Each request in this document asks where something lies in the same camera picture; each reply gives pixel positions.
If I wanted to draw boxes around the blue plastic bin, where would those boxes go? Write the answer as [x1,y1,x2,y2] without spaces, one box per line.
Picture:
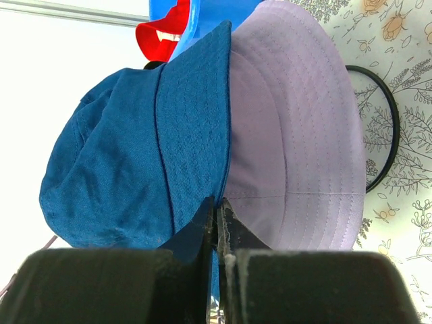
[169,0,260,61]

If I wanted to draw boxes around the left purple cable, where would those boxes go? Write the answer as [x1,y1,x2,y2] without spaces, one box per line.
[0,234,58,298]

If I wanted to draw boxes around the left aluminium frame post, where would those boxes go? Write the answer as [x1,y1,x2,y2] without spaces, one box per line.
[1,1,149,28]

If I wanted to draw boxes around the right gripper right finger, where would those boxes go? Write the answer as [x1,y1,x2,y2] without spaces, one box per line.
[216,201,419,323]

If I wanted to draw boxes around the red cap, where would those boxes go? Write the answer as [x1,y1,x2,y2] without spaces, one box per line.
[135,0,190,62]

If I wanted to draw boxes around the lilac bucket hat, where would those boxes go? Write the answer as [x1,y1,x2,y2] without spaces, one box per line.
[224,1,366,250]

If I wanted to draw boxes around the navy blue hat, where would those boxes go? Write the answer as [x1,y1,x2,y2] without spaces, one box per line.
[39,21,232,249]

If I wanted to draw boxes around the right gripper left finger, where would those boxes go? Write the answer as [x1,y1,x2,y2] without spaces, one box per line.
[1,197,214,323]

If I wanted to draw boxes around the floral table mat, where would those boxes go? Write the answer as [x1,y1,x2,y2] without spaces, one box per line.
[301,1,431,323]

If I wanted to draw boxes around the black wire hat stand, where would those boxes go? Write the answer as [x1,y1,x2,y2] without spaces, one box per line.
[344,65,400,194]

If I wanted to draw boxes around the beige black hat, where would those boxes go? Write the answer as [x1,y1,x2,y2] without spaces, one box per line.
[143,61,165,70]

